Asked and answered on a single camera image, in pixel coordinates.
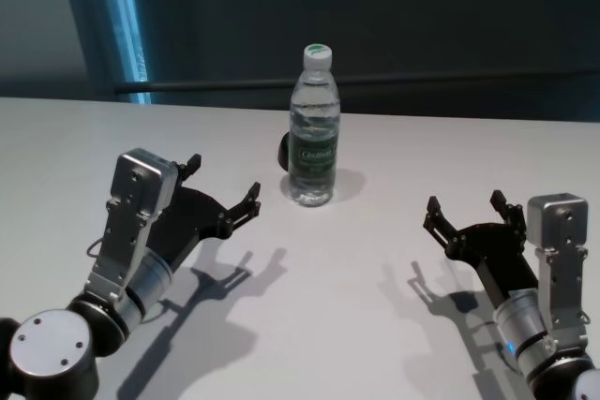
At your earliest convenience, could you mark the narrow window strip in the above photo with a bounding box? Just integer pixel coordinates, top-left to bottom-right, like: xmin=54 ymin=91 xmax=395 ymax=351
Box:
xmin=96 ymin=0 xmax=154 ymax=105

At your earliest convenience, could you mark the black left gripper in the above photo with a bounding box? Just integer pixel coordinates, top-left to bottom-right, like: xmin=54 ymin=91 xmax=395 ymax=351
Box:
xmin=144 ymin=154 xmax=263 ymax=274

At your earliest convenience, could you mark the dark horizontal railing bar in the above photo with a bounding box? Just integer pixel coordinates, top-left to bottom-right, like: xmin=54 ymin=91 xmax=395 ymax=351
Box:
xmin=114 ymin=70 xmax=600 ymax=94

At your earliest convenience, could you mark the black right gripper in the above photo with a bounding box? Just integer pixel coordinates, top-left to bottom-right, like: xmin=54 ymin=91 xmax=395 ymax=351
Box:
xmin=423 ymin=188 xmax=540 ymax=307

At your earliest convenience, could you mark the clear green-label water bottle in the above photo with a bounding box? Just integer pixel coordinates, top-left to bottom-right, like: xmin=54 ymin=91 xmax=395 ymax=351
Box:
xmin=289 ymin=43 xmax=340 ymax=207

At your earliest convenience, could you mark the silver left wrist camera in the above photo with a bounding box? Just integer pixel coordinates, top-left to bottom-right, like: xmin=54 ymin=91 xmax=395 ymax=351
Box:
xmin=85 ymin=148 xmax=177 ymax=304

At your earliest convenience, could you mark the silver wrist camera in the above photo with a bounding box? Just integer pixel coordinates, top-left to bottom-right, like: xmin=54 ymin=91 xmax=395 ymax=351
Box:
xmin=85 ymin=148 xmax=177 ymax=304
xmin=527 ymin=192 xmax=590 ymax=346

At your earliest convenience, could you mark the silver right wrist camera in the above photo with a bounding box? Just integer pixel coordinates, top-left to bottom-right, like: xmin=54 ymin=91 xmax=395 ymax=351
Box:
xmin=527 ymin=192 xmax=590 ymax=346

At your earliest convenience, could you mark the black round green-top button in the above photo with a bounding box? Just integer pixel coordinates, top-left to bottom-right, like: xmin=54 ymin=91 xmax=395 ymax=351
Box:
xmin=275 ymin=130 xmax=294 ymax=170

